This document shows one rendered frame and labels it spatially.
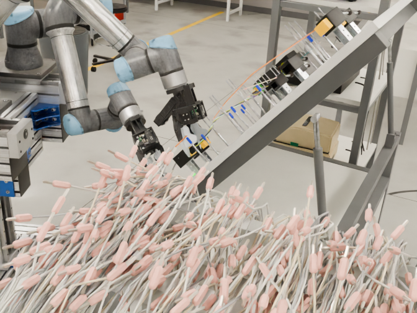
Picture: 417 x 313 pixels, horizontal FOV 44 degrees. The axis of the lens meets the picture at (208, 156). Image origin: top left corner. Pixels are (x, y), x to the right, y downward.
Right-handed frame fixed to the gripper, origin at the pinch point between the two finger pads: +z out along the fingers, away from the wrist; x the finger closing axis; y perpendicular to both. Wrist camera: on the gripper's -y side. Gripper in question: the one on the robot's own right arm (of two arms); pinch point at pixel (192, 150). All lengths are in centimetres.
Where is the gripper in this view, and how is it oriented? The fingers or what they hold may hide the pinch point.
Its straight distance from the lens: 161.6
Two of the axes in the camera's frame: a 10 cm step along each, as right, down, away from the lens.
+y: 8.6, -1.9, -4.7
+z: 3.1, 9.3, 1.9
